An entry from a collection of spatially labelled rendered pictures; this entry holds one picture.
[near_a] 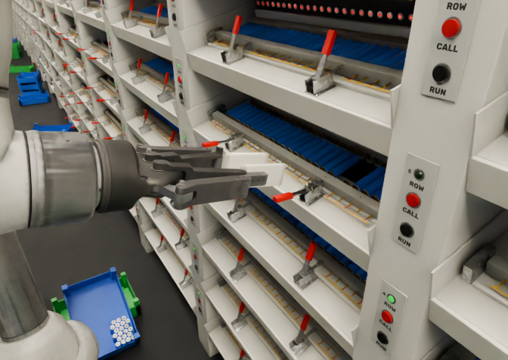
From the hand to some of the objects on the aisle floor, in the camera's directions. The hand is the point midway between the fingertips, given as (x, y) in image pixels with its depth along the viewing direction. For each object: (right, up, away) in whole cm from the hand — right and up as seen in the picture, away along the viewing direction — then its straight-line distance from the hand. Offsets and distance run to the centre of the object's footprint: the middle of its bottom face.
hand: (253, 169), depth 50 cm
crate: (-59, -58, +98) cm, 128 cm away
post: (-10, -65, +98) cm, 118 cm away
